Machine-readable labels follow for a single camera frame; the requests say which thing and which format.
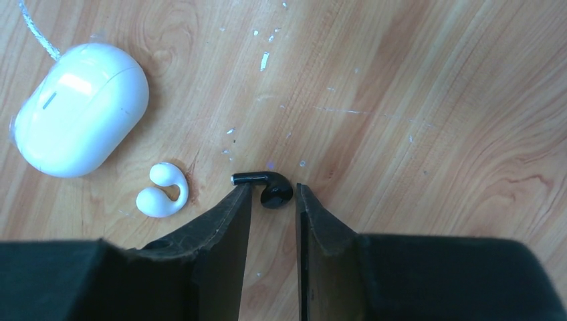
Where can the white oval charging case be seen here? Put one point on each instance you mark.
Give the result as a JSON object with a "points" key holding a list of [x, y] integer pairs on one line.
{"points": [[81, 111]]}

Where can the black earbud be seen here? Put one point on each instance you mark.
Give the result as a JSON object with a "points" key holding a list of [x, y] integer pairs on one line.
{"points": [[278, 190]]}

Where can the white ear-hook earbud near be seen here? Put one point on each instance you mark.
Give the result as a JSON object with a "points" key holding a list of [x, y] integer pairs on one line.
{"points": [[153, 201]]}

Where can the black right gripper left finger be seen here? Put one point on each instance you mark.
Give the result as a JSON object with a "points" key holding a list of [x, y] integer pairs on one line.
{"points": [[193, 273]]}

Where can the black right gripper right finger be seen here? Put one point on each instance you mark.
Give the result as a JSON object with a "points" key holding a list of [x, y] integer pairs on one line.
{"points": [[345, 275]]}

